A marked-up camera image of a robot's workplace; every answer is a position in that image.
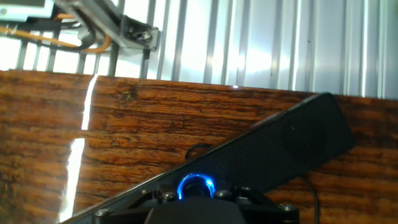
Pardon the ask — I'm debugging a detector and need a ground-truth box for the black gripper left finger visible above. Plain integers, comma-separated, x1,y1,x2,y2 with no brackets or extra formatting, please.
94,186,180,224

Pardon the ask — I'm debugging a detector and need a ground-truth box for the orange cable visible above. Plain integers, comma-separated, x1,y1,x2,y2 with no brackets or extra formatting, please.
0,12,112,54

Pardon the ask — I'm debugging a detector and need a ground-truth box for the black speaker bar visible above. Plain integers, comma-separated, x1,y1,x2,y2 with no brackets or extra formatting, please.
63,92,357,224

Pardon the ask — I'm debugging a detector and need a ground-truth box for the thin black speaker cable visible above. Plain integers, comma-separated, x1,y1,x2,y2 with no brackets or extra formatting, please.
185,142,320,224

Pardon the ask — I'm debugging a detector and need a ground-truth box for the black cable bundle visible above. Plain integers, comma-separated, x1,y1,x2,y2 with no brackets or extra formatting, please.
0,9,97,50

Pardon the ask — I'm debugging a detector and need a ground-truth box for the aluminium strut with bracket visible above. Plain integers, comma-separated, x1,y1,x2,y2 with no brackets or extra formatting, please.
54,0,160,52

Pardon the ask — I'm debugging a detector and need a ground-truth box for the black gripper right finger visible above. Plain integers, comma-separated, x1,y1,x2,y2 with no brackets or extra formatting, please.
213,185,300,224

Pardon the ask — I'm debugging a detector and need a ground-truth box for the blue ringed speaker knob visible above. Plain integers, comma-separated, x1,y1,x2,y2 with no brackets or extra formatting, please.
176,173,216,200

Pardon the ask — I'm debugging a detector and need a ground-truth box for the white black patterned board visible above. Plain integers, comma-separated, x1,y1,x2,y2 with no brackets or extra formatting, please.
0,0,55,22

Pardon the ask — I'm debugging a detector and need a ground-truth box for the wood grain table board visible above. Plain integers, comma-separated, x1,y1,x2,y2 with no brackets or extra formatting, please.
0,70,398,224

